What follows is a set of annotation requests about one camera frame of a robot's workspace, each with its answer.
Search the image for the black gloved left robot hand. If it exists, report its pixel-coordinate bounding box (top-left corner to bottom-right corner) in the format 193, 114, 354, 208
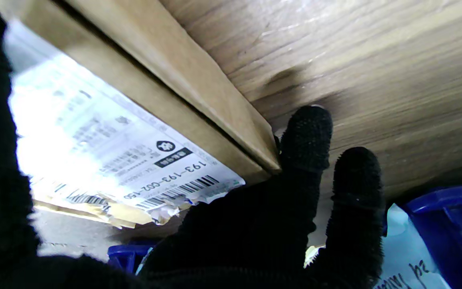
0, 0, 387, 289

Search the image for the brown cardboard parcel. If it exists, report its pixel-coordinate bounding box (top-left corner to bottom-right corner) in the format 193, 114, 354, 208
0, 0, 282, 229

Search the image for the blue ribbed plastic bin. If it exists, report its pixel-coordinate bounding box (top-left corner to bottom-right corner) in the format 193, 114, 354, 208
107, 244, 155, 275

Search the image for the handwritten boxed parcels paper label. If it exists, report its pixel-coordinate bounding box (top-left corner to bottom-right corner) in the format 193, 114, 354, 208
375, 203, 452, 289

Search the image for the blue bin boxed parcels label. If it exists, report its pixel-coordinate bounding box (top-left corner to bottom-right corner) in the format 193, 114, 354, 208
401, 185, 462, 289

